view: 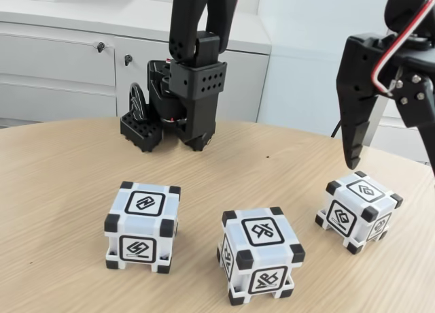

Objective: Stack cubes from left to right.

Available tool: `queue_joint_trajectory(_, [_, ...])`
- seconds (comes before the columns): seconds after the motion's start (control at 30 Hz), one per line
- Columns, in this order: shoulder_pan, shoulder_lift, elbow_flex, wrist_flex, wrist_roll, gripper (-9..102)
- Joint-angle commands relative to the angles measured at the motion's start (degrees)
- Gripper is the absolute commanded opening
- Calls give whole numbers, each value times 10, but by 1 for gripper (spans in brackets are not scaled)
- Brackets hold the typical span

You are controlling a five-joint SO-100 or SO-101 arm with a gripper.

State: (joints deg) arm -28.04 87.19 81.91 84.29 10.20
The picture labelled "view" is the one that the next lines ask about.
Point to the white cube house symbol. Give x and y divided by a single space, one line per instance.
353 207

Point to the white cube crossed symbol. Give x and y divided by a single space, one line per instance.
261 255

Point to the white drawer unit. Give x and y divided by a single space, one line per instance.
391 136

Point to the black round disc white logo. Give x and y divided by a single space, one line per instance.
134 102

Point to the black cabinet lock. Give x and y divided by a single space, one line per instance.
128 59
100 47

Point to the white cube lightning symbol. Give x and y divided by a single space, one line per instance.
139 231

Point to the white low cabinet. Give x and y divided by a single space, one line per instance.
51 71

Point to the white slanted post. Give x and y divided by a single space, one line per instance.
374 98

